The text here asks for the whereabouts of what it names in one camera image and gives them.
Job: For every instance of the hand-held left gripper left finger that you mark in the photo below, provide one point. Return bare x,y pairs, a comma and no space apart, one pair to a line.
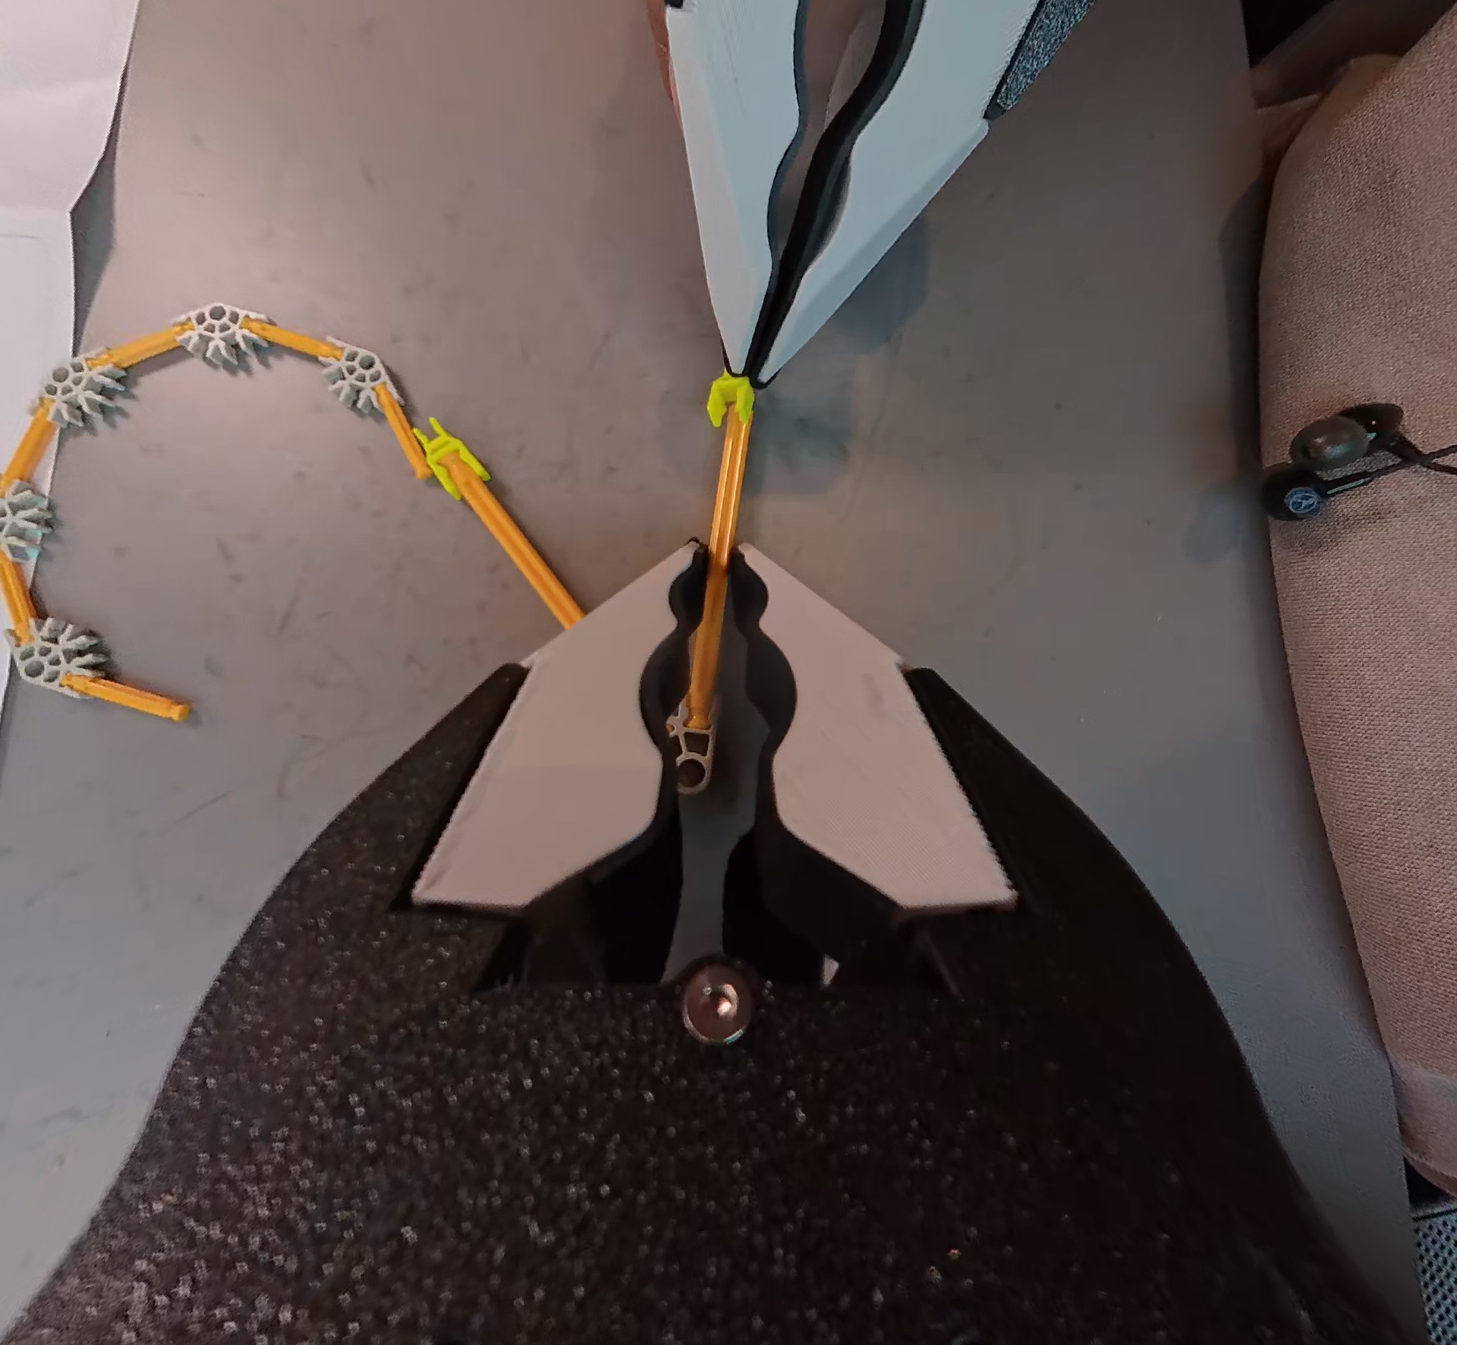
558,787

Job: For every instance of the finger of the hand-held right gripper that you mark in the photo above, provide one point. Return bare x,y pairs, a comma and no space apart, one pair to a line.
945,59
729,59

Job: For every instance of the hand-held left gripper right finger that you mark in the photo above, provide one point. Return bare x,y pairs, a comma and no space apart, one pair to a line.
877,787

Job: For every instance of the grey wedge connector piece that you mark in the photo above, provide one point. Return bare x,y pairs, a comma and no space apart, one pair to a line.
693,746

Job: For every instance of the lime green short rod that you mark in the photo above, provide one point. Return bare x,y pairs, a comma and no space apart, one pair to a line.
729,398
453,457

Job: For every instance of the short yellow rod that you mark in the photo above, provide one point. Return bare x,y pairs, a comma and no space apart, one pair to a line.
143,697
18,593
29,444
137,348
408,440
291,341

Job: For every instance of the grey snowflake connector piece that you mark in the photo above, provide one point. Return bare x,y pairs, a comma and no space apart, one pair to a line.
363,376
58,655
222,328
83,389
21,519

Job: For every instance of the person's right hand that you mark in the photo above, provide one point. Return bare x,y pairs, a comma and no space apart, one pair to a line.
651,24

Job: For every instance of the white building instruction sheet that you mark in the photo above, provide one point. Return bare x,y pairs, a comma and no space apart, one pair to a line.
58,59

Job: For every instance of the grey mesh cloth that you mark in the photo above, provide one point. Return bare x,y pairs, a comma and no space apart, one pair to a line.
1438,1276

